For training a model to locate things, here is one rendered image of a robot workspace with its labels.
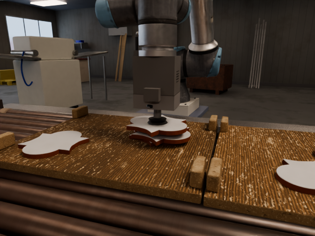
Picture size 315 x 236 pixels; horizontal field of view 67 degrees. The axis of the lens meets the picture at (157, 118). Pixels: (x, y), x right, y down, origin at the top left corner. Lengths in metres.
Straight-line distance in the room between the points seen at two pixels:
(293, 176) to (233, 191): 0.10
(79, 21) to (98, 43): 1.33
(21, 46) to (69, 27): 7.98
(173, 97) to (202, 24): 0.52
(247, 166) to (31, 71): 4.45
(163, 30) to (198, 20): 0.49
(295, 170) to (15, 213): 0.40
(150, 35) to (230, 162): 0.27
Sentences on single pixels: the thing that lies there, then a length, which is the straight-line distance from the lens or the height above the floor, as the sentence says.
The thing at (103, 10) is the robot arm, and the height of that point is 1.21.
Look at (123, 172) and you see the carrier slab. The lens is 0.40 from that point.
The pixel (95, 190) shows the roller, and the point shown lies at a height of 0.91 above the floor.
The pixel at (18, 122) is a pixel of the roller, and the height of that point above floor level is 0.92.
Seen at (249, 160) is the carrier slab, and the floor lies 0.94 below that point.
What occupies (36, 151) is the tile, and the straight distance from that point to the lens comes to 0.49.
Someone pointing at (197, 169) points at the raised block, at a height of 0.96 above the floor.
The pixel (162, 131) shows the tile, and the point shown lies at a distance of 0.46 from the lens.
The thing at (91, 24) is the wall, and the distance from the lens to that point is 11.80.
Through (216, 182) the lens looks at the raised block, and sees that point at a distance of 0.34.
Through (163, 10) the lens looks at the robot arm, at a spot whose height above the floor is 1.19.
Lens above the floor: 1.12
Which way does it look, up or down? 15 degrees down
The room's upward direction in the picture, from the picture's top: straight up
